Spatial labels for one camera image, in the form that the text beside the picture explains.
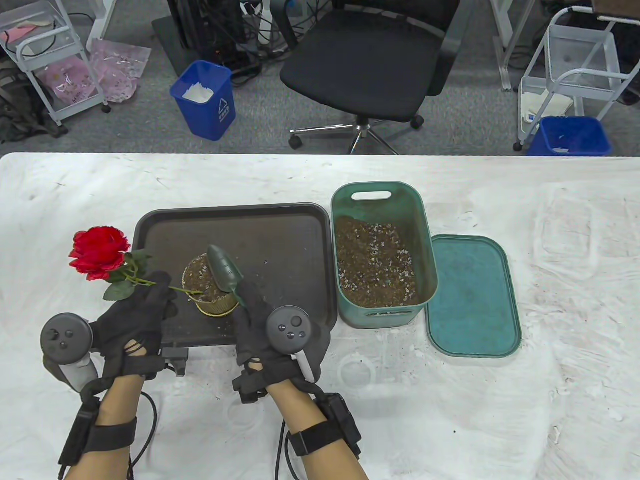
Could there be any person's left hand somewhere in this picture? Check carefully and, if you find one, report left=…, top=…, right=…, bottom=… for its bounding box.
left=89, top=271, right=179, bottom=381

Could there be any person's right hand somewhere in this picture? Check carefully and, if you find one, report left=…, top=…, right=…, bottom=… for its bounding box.
left=231, top=281, right=332, bottom=387

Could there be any green plastic garden scoop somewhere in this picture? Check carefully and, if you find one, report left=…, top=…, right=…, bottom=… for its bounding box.
left=206, top=244, right=248, bottom=308

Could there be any brown potting mix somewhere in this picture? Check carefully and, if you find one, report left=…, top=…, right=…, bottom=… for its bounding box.
left=334, top=215, right=419, bottom=308
left=187, top=255, right=226, bottom=303

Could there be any red artificial rose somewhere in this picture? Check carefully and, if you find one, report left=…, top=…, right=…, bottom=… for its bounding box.
left=69, top=226, right=206, bottom=302

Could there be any teal plastic bin lid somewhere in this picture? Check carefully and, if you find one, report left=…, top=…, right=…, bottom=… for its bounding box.
left=426, top=235, right=522, bottom=359

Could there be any gray right hand controller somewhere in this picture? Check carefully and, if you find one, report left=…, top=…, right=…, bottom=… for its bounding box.
left=266, top=306, right=332, bottom=383

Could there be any gray hand controller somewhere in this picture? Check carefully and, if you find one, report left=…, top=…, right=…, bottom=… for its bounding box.
left=40, top=312, right=113, bottom=396
left=266, top=306, right=332, bottom=383

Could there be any gold ribbed flower pot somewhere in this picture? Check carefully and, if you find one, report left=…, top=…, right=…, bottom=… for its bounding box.
left=182, top=253, right=241, bottom=317

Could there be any gray left hand controller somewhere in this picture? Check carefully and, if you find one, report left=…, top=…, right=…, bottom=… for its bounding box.
left=40, top=312, right=113, bottom=396

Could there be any dark brown plastic tray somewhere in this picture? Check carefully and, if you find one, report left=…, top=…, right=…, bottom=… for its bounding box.
left=118, top=202, right=339, bottom=347

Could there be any teal plastic storage bin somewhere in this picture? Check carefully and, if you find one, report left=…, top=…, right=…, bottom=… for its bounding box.
left=331, top=181, right=439, bottom=330

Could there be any blue bin with white paper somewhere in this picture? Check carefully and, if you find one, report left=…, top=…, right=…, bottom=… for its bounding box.
left=169, top=60, right=237, bottom=142

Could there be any dark backpack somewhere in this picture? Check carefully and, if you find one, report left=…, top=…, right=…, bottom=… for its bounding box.
left=0, top=62, right=69, bottom=145

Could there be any pink plastic bag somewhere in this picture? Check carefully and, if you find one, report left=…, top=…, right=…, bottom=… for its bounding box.
left=90, top=39, right=152, bottom=104

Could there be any black office chair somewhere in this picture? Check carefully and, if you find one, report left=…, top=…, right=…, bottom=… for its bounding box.
left=270, top=0, right=461, bottom=155

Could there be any white cart with pink bag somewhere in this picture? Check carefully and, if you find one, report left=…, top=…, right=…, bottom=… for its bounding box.
left=0, top=0, right=111, bottom=127

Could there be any black computer tower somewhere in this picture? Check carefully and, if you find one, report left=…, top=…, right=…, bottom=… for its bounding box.
left=166, top=0, right=251, bottom=68

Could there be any white power strip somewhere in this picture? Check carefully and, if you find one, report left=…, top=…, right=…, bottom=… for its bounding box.
left=240, top=0, right=273, bottom=46

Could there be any blue plastic waste bin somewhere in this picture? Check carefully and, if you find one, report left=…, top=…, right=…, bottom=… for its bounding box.
left=526, top=116, right=612, bottom=157

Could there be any white cart with white box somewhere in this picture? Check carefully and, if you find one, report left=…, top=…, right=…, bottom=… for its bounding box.
left=513, top=7, right=640, bottom=152

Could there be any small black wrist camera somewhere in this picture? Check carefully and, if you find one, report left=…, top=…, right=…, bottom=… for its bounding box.
left=231, top=367, right=271, bottom=405
left=161, top=347, right=190, bottom=377

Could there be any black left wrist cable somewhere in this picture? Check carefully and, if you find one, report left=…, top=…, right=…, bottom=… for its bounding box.
left=129, top=392, right=158, bottom=480

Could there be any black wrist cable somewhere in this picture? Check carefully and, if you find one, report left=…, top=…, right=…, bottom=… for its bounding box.
left=274, top=420, right=301, bottom=480
left=129, top=392, right=158, bottom=480

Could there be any left wrist strap with box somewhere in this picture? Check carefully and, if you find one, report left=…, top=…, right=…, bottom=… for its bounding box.
left=57, top=397, right=138, bottom=468

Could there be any wrist strap with box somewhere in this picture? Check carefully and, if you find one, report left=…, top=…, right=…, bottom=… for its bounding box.
left=289, top=392, right=362, bottom=461
left=57, top=397, right=138, bottom=468

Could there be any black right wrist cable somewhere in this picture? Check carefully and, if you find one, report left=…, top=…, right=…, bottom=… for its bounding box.
left=274, top=420, right=301, bottom=480

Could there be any right wrist strap with box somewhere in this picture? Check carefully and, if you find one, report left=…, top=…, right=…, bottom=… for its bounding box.
left=289, top=392, right=362, bottom=461

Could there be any white table leg frame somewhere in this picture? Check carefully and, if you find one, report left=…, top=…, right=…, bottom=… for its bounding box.
left=86, top=0, right=118, bottom=53
left=490, top=0, right=536, bottom=92

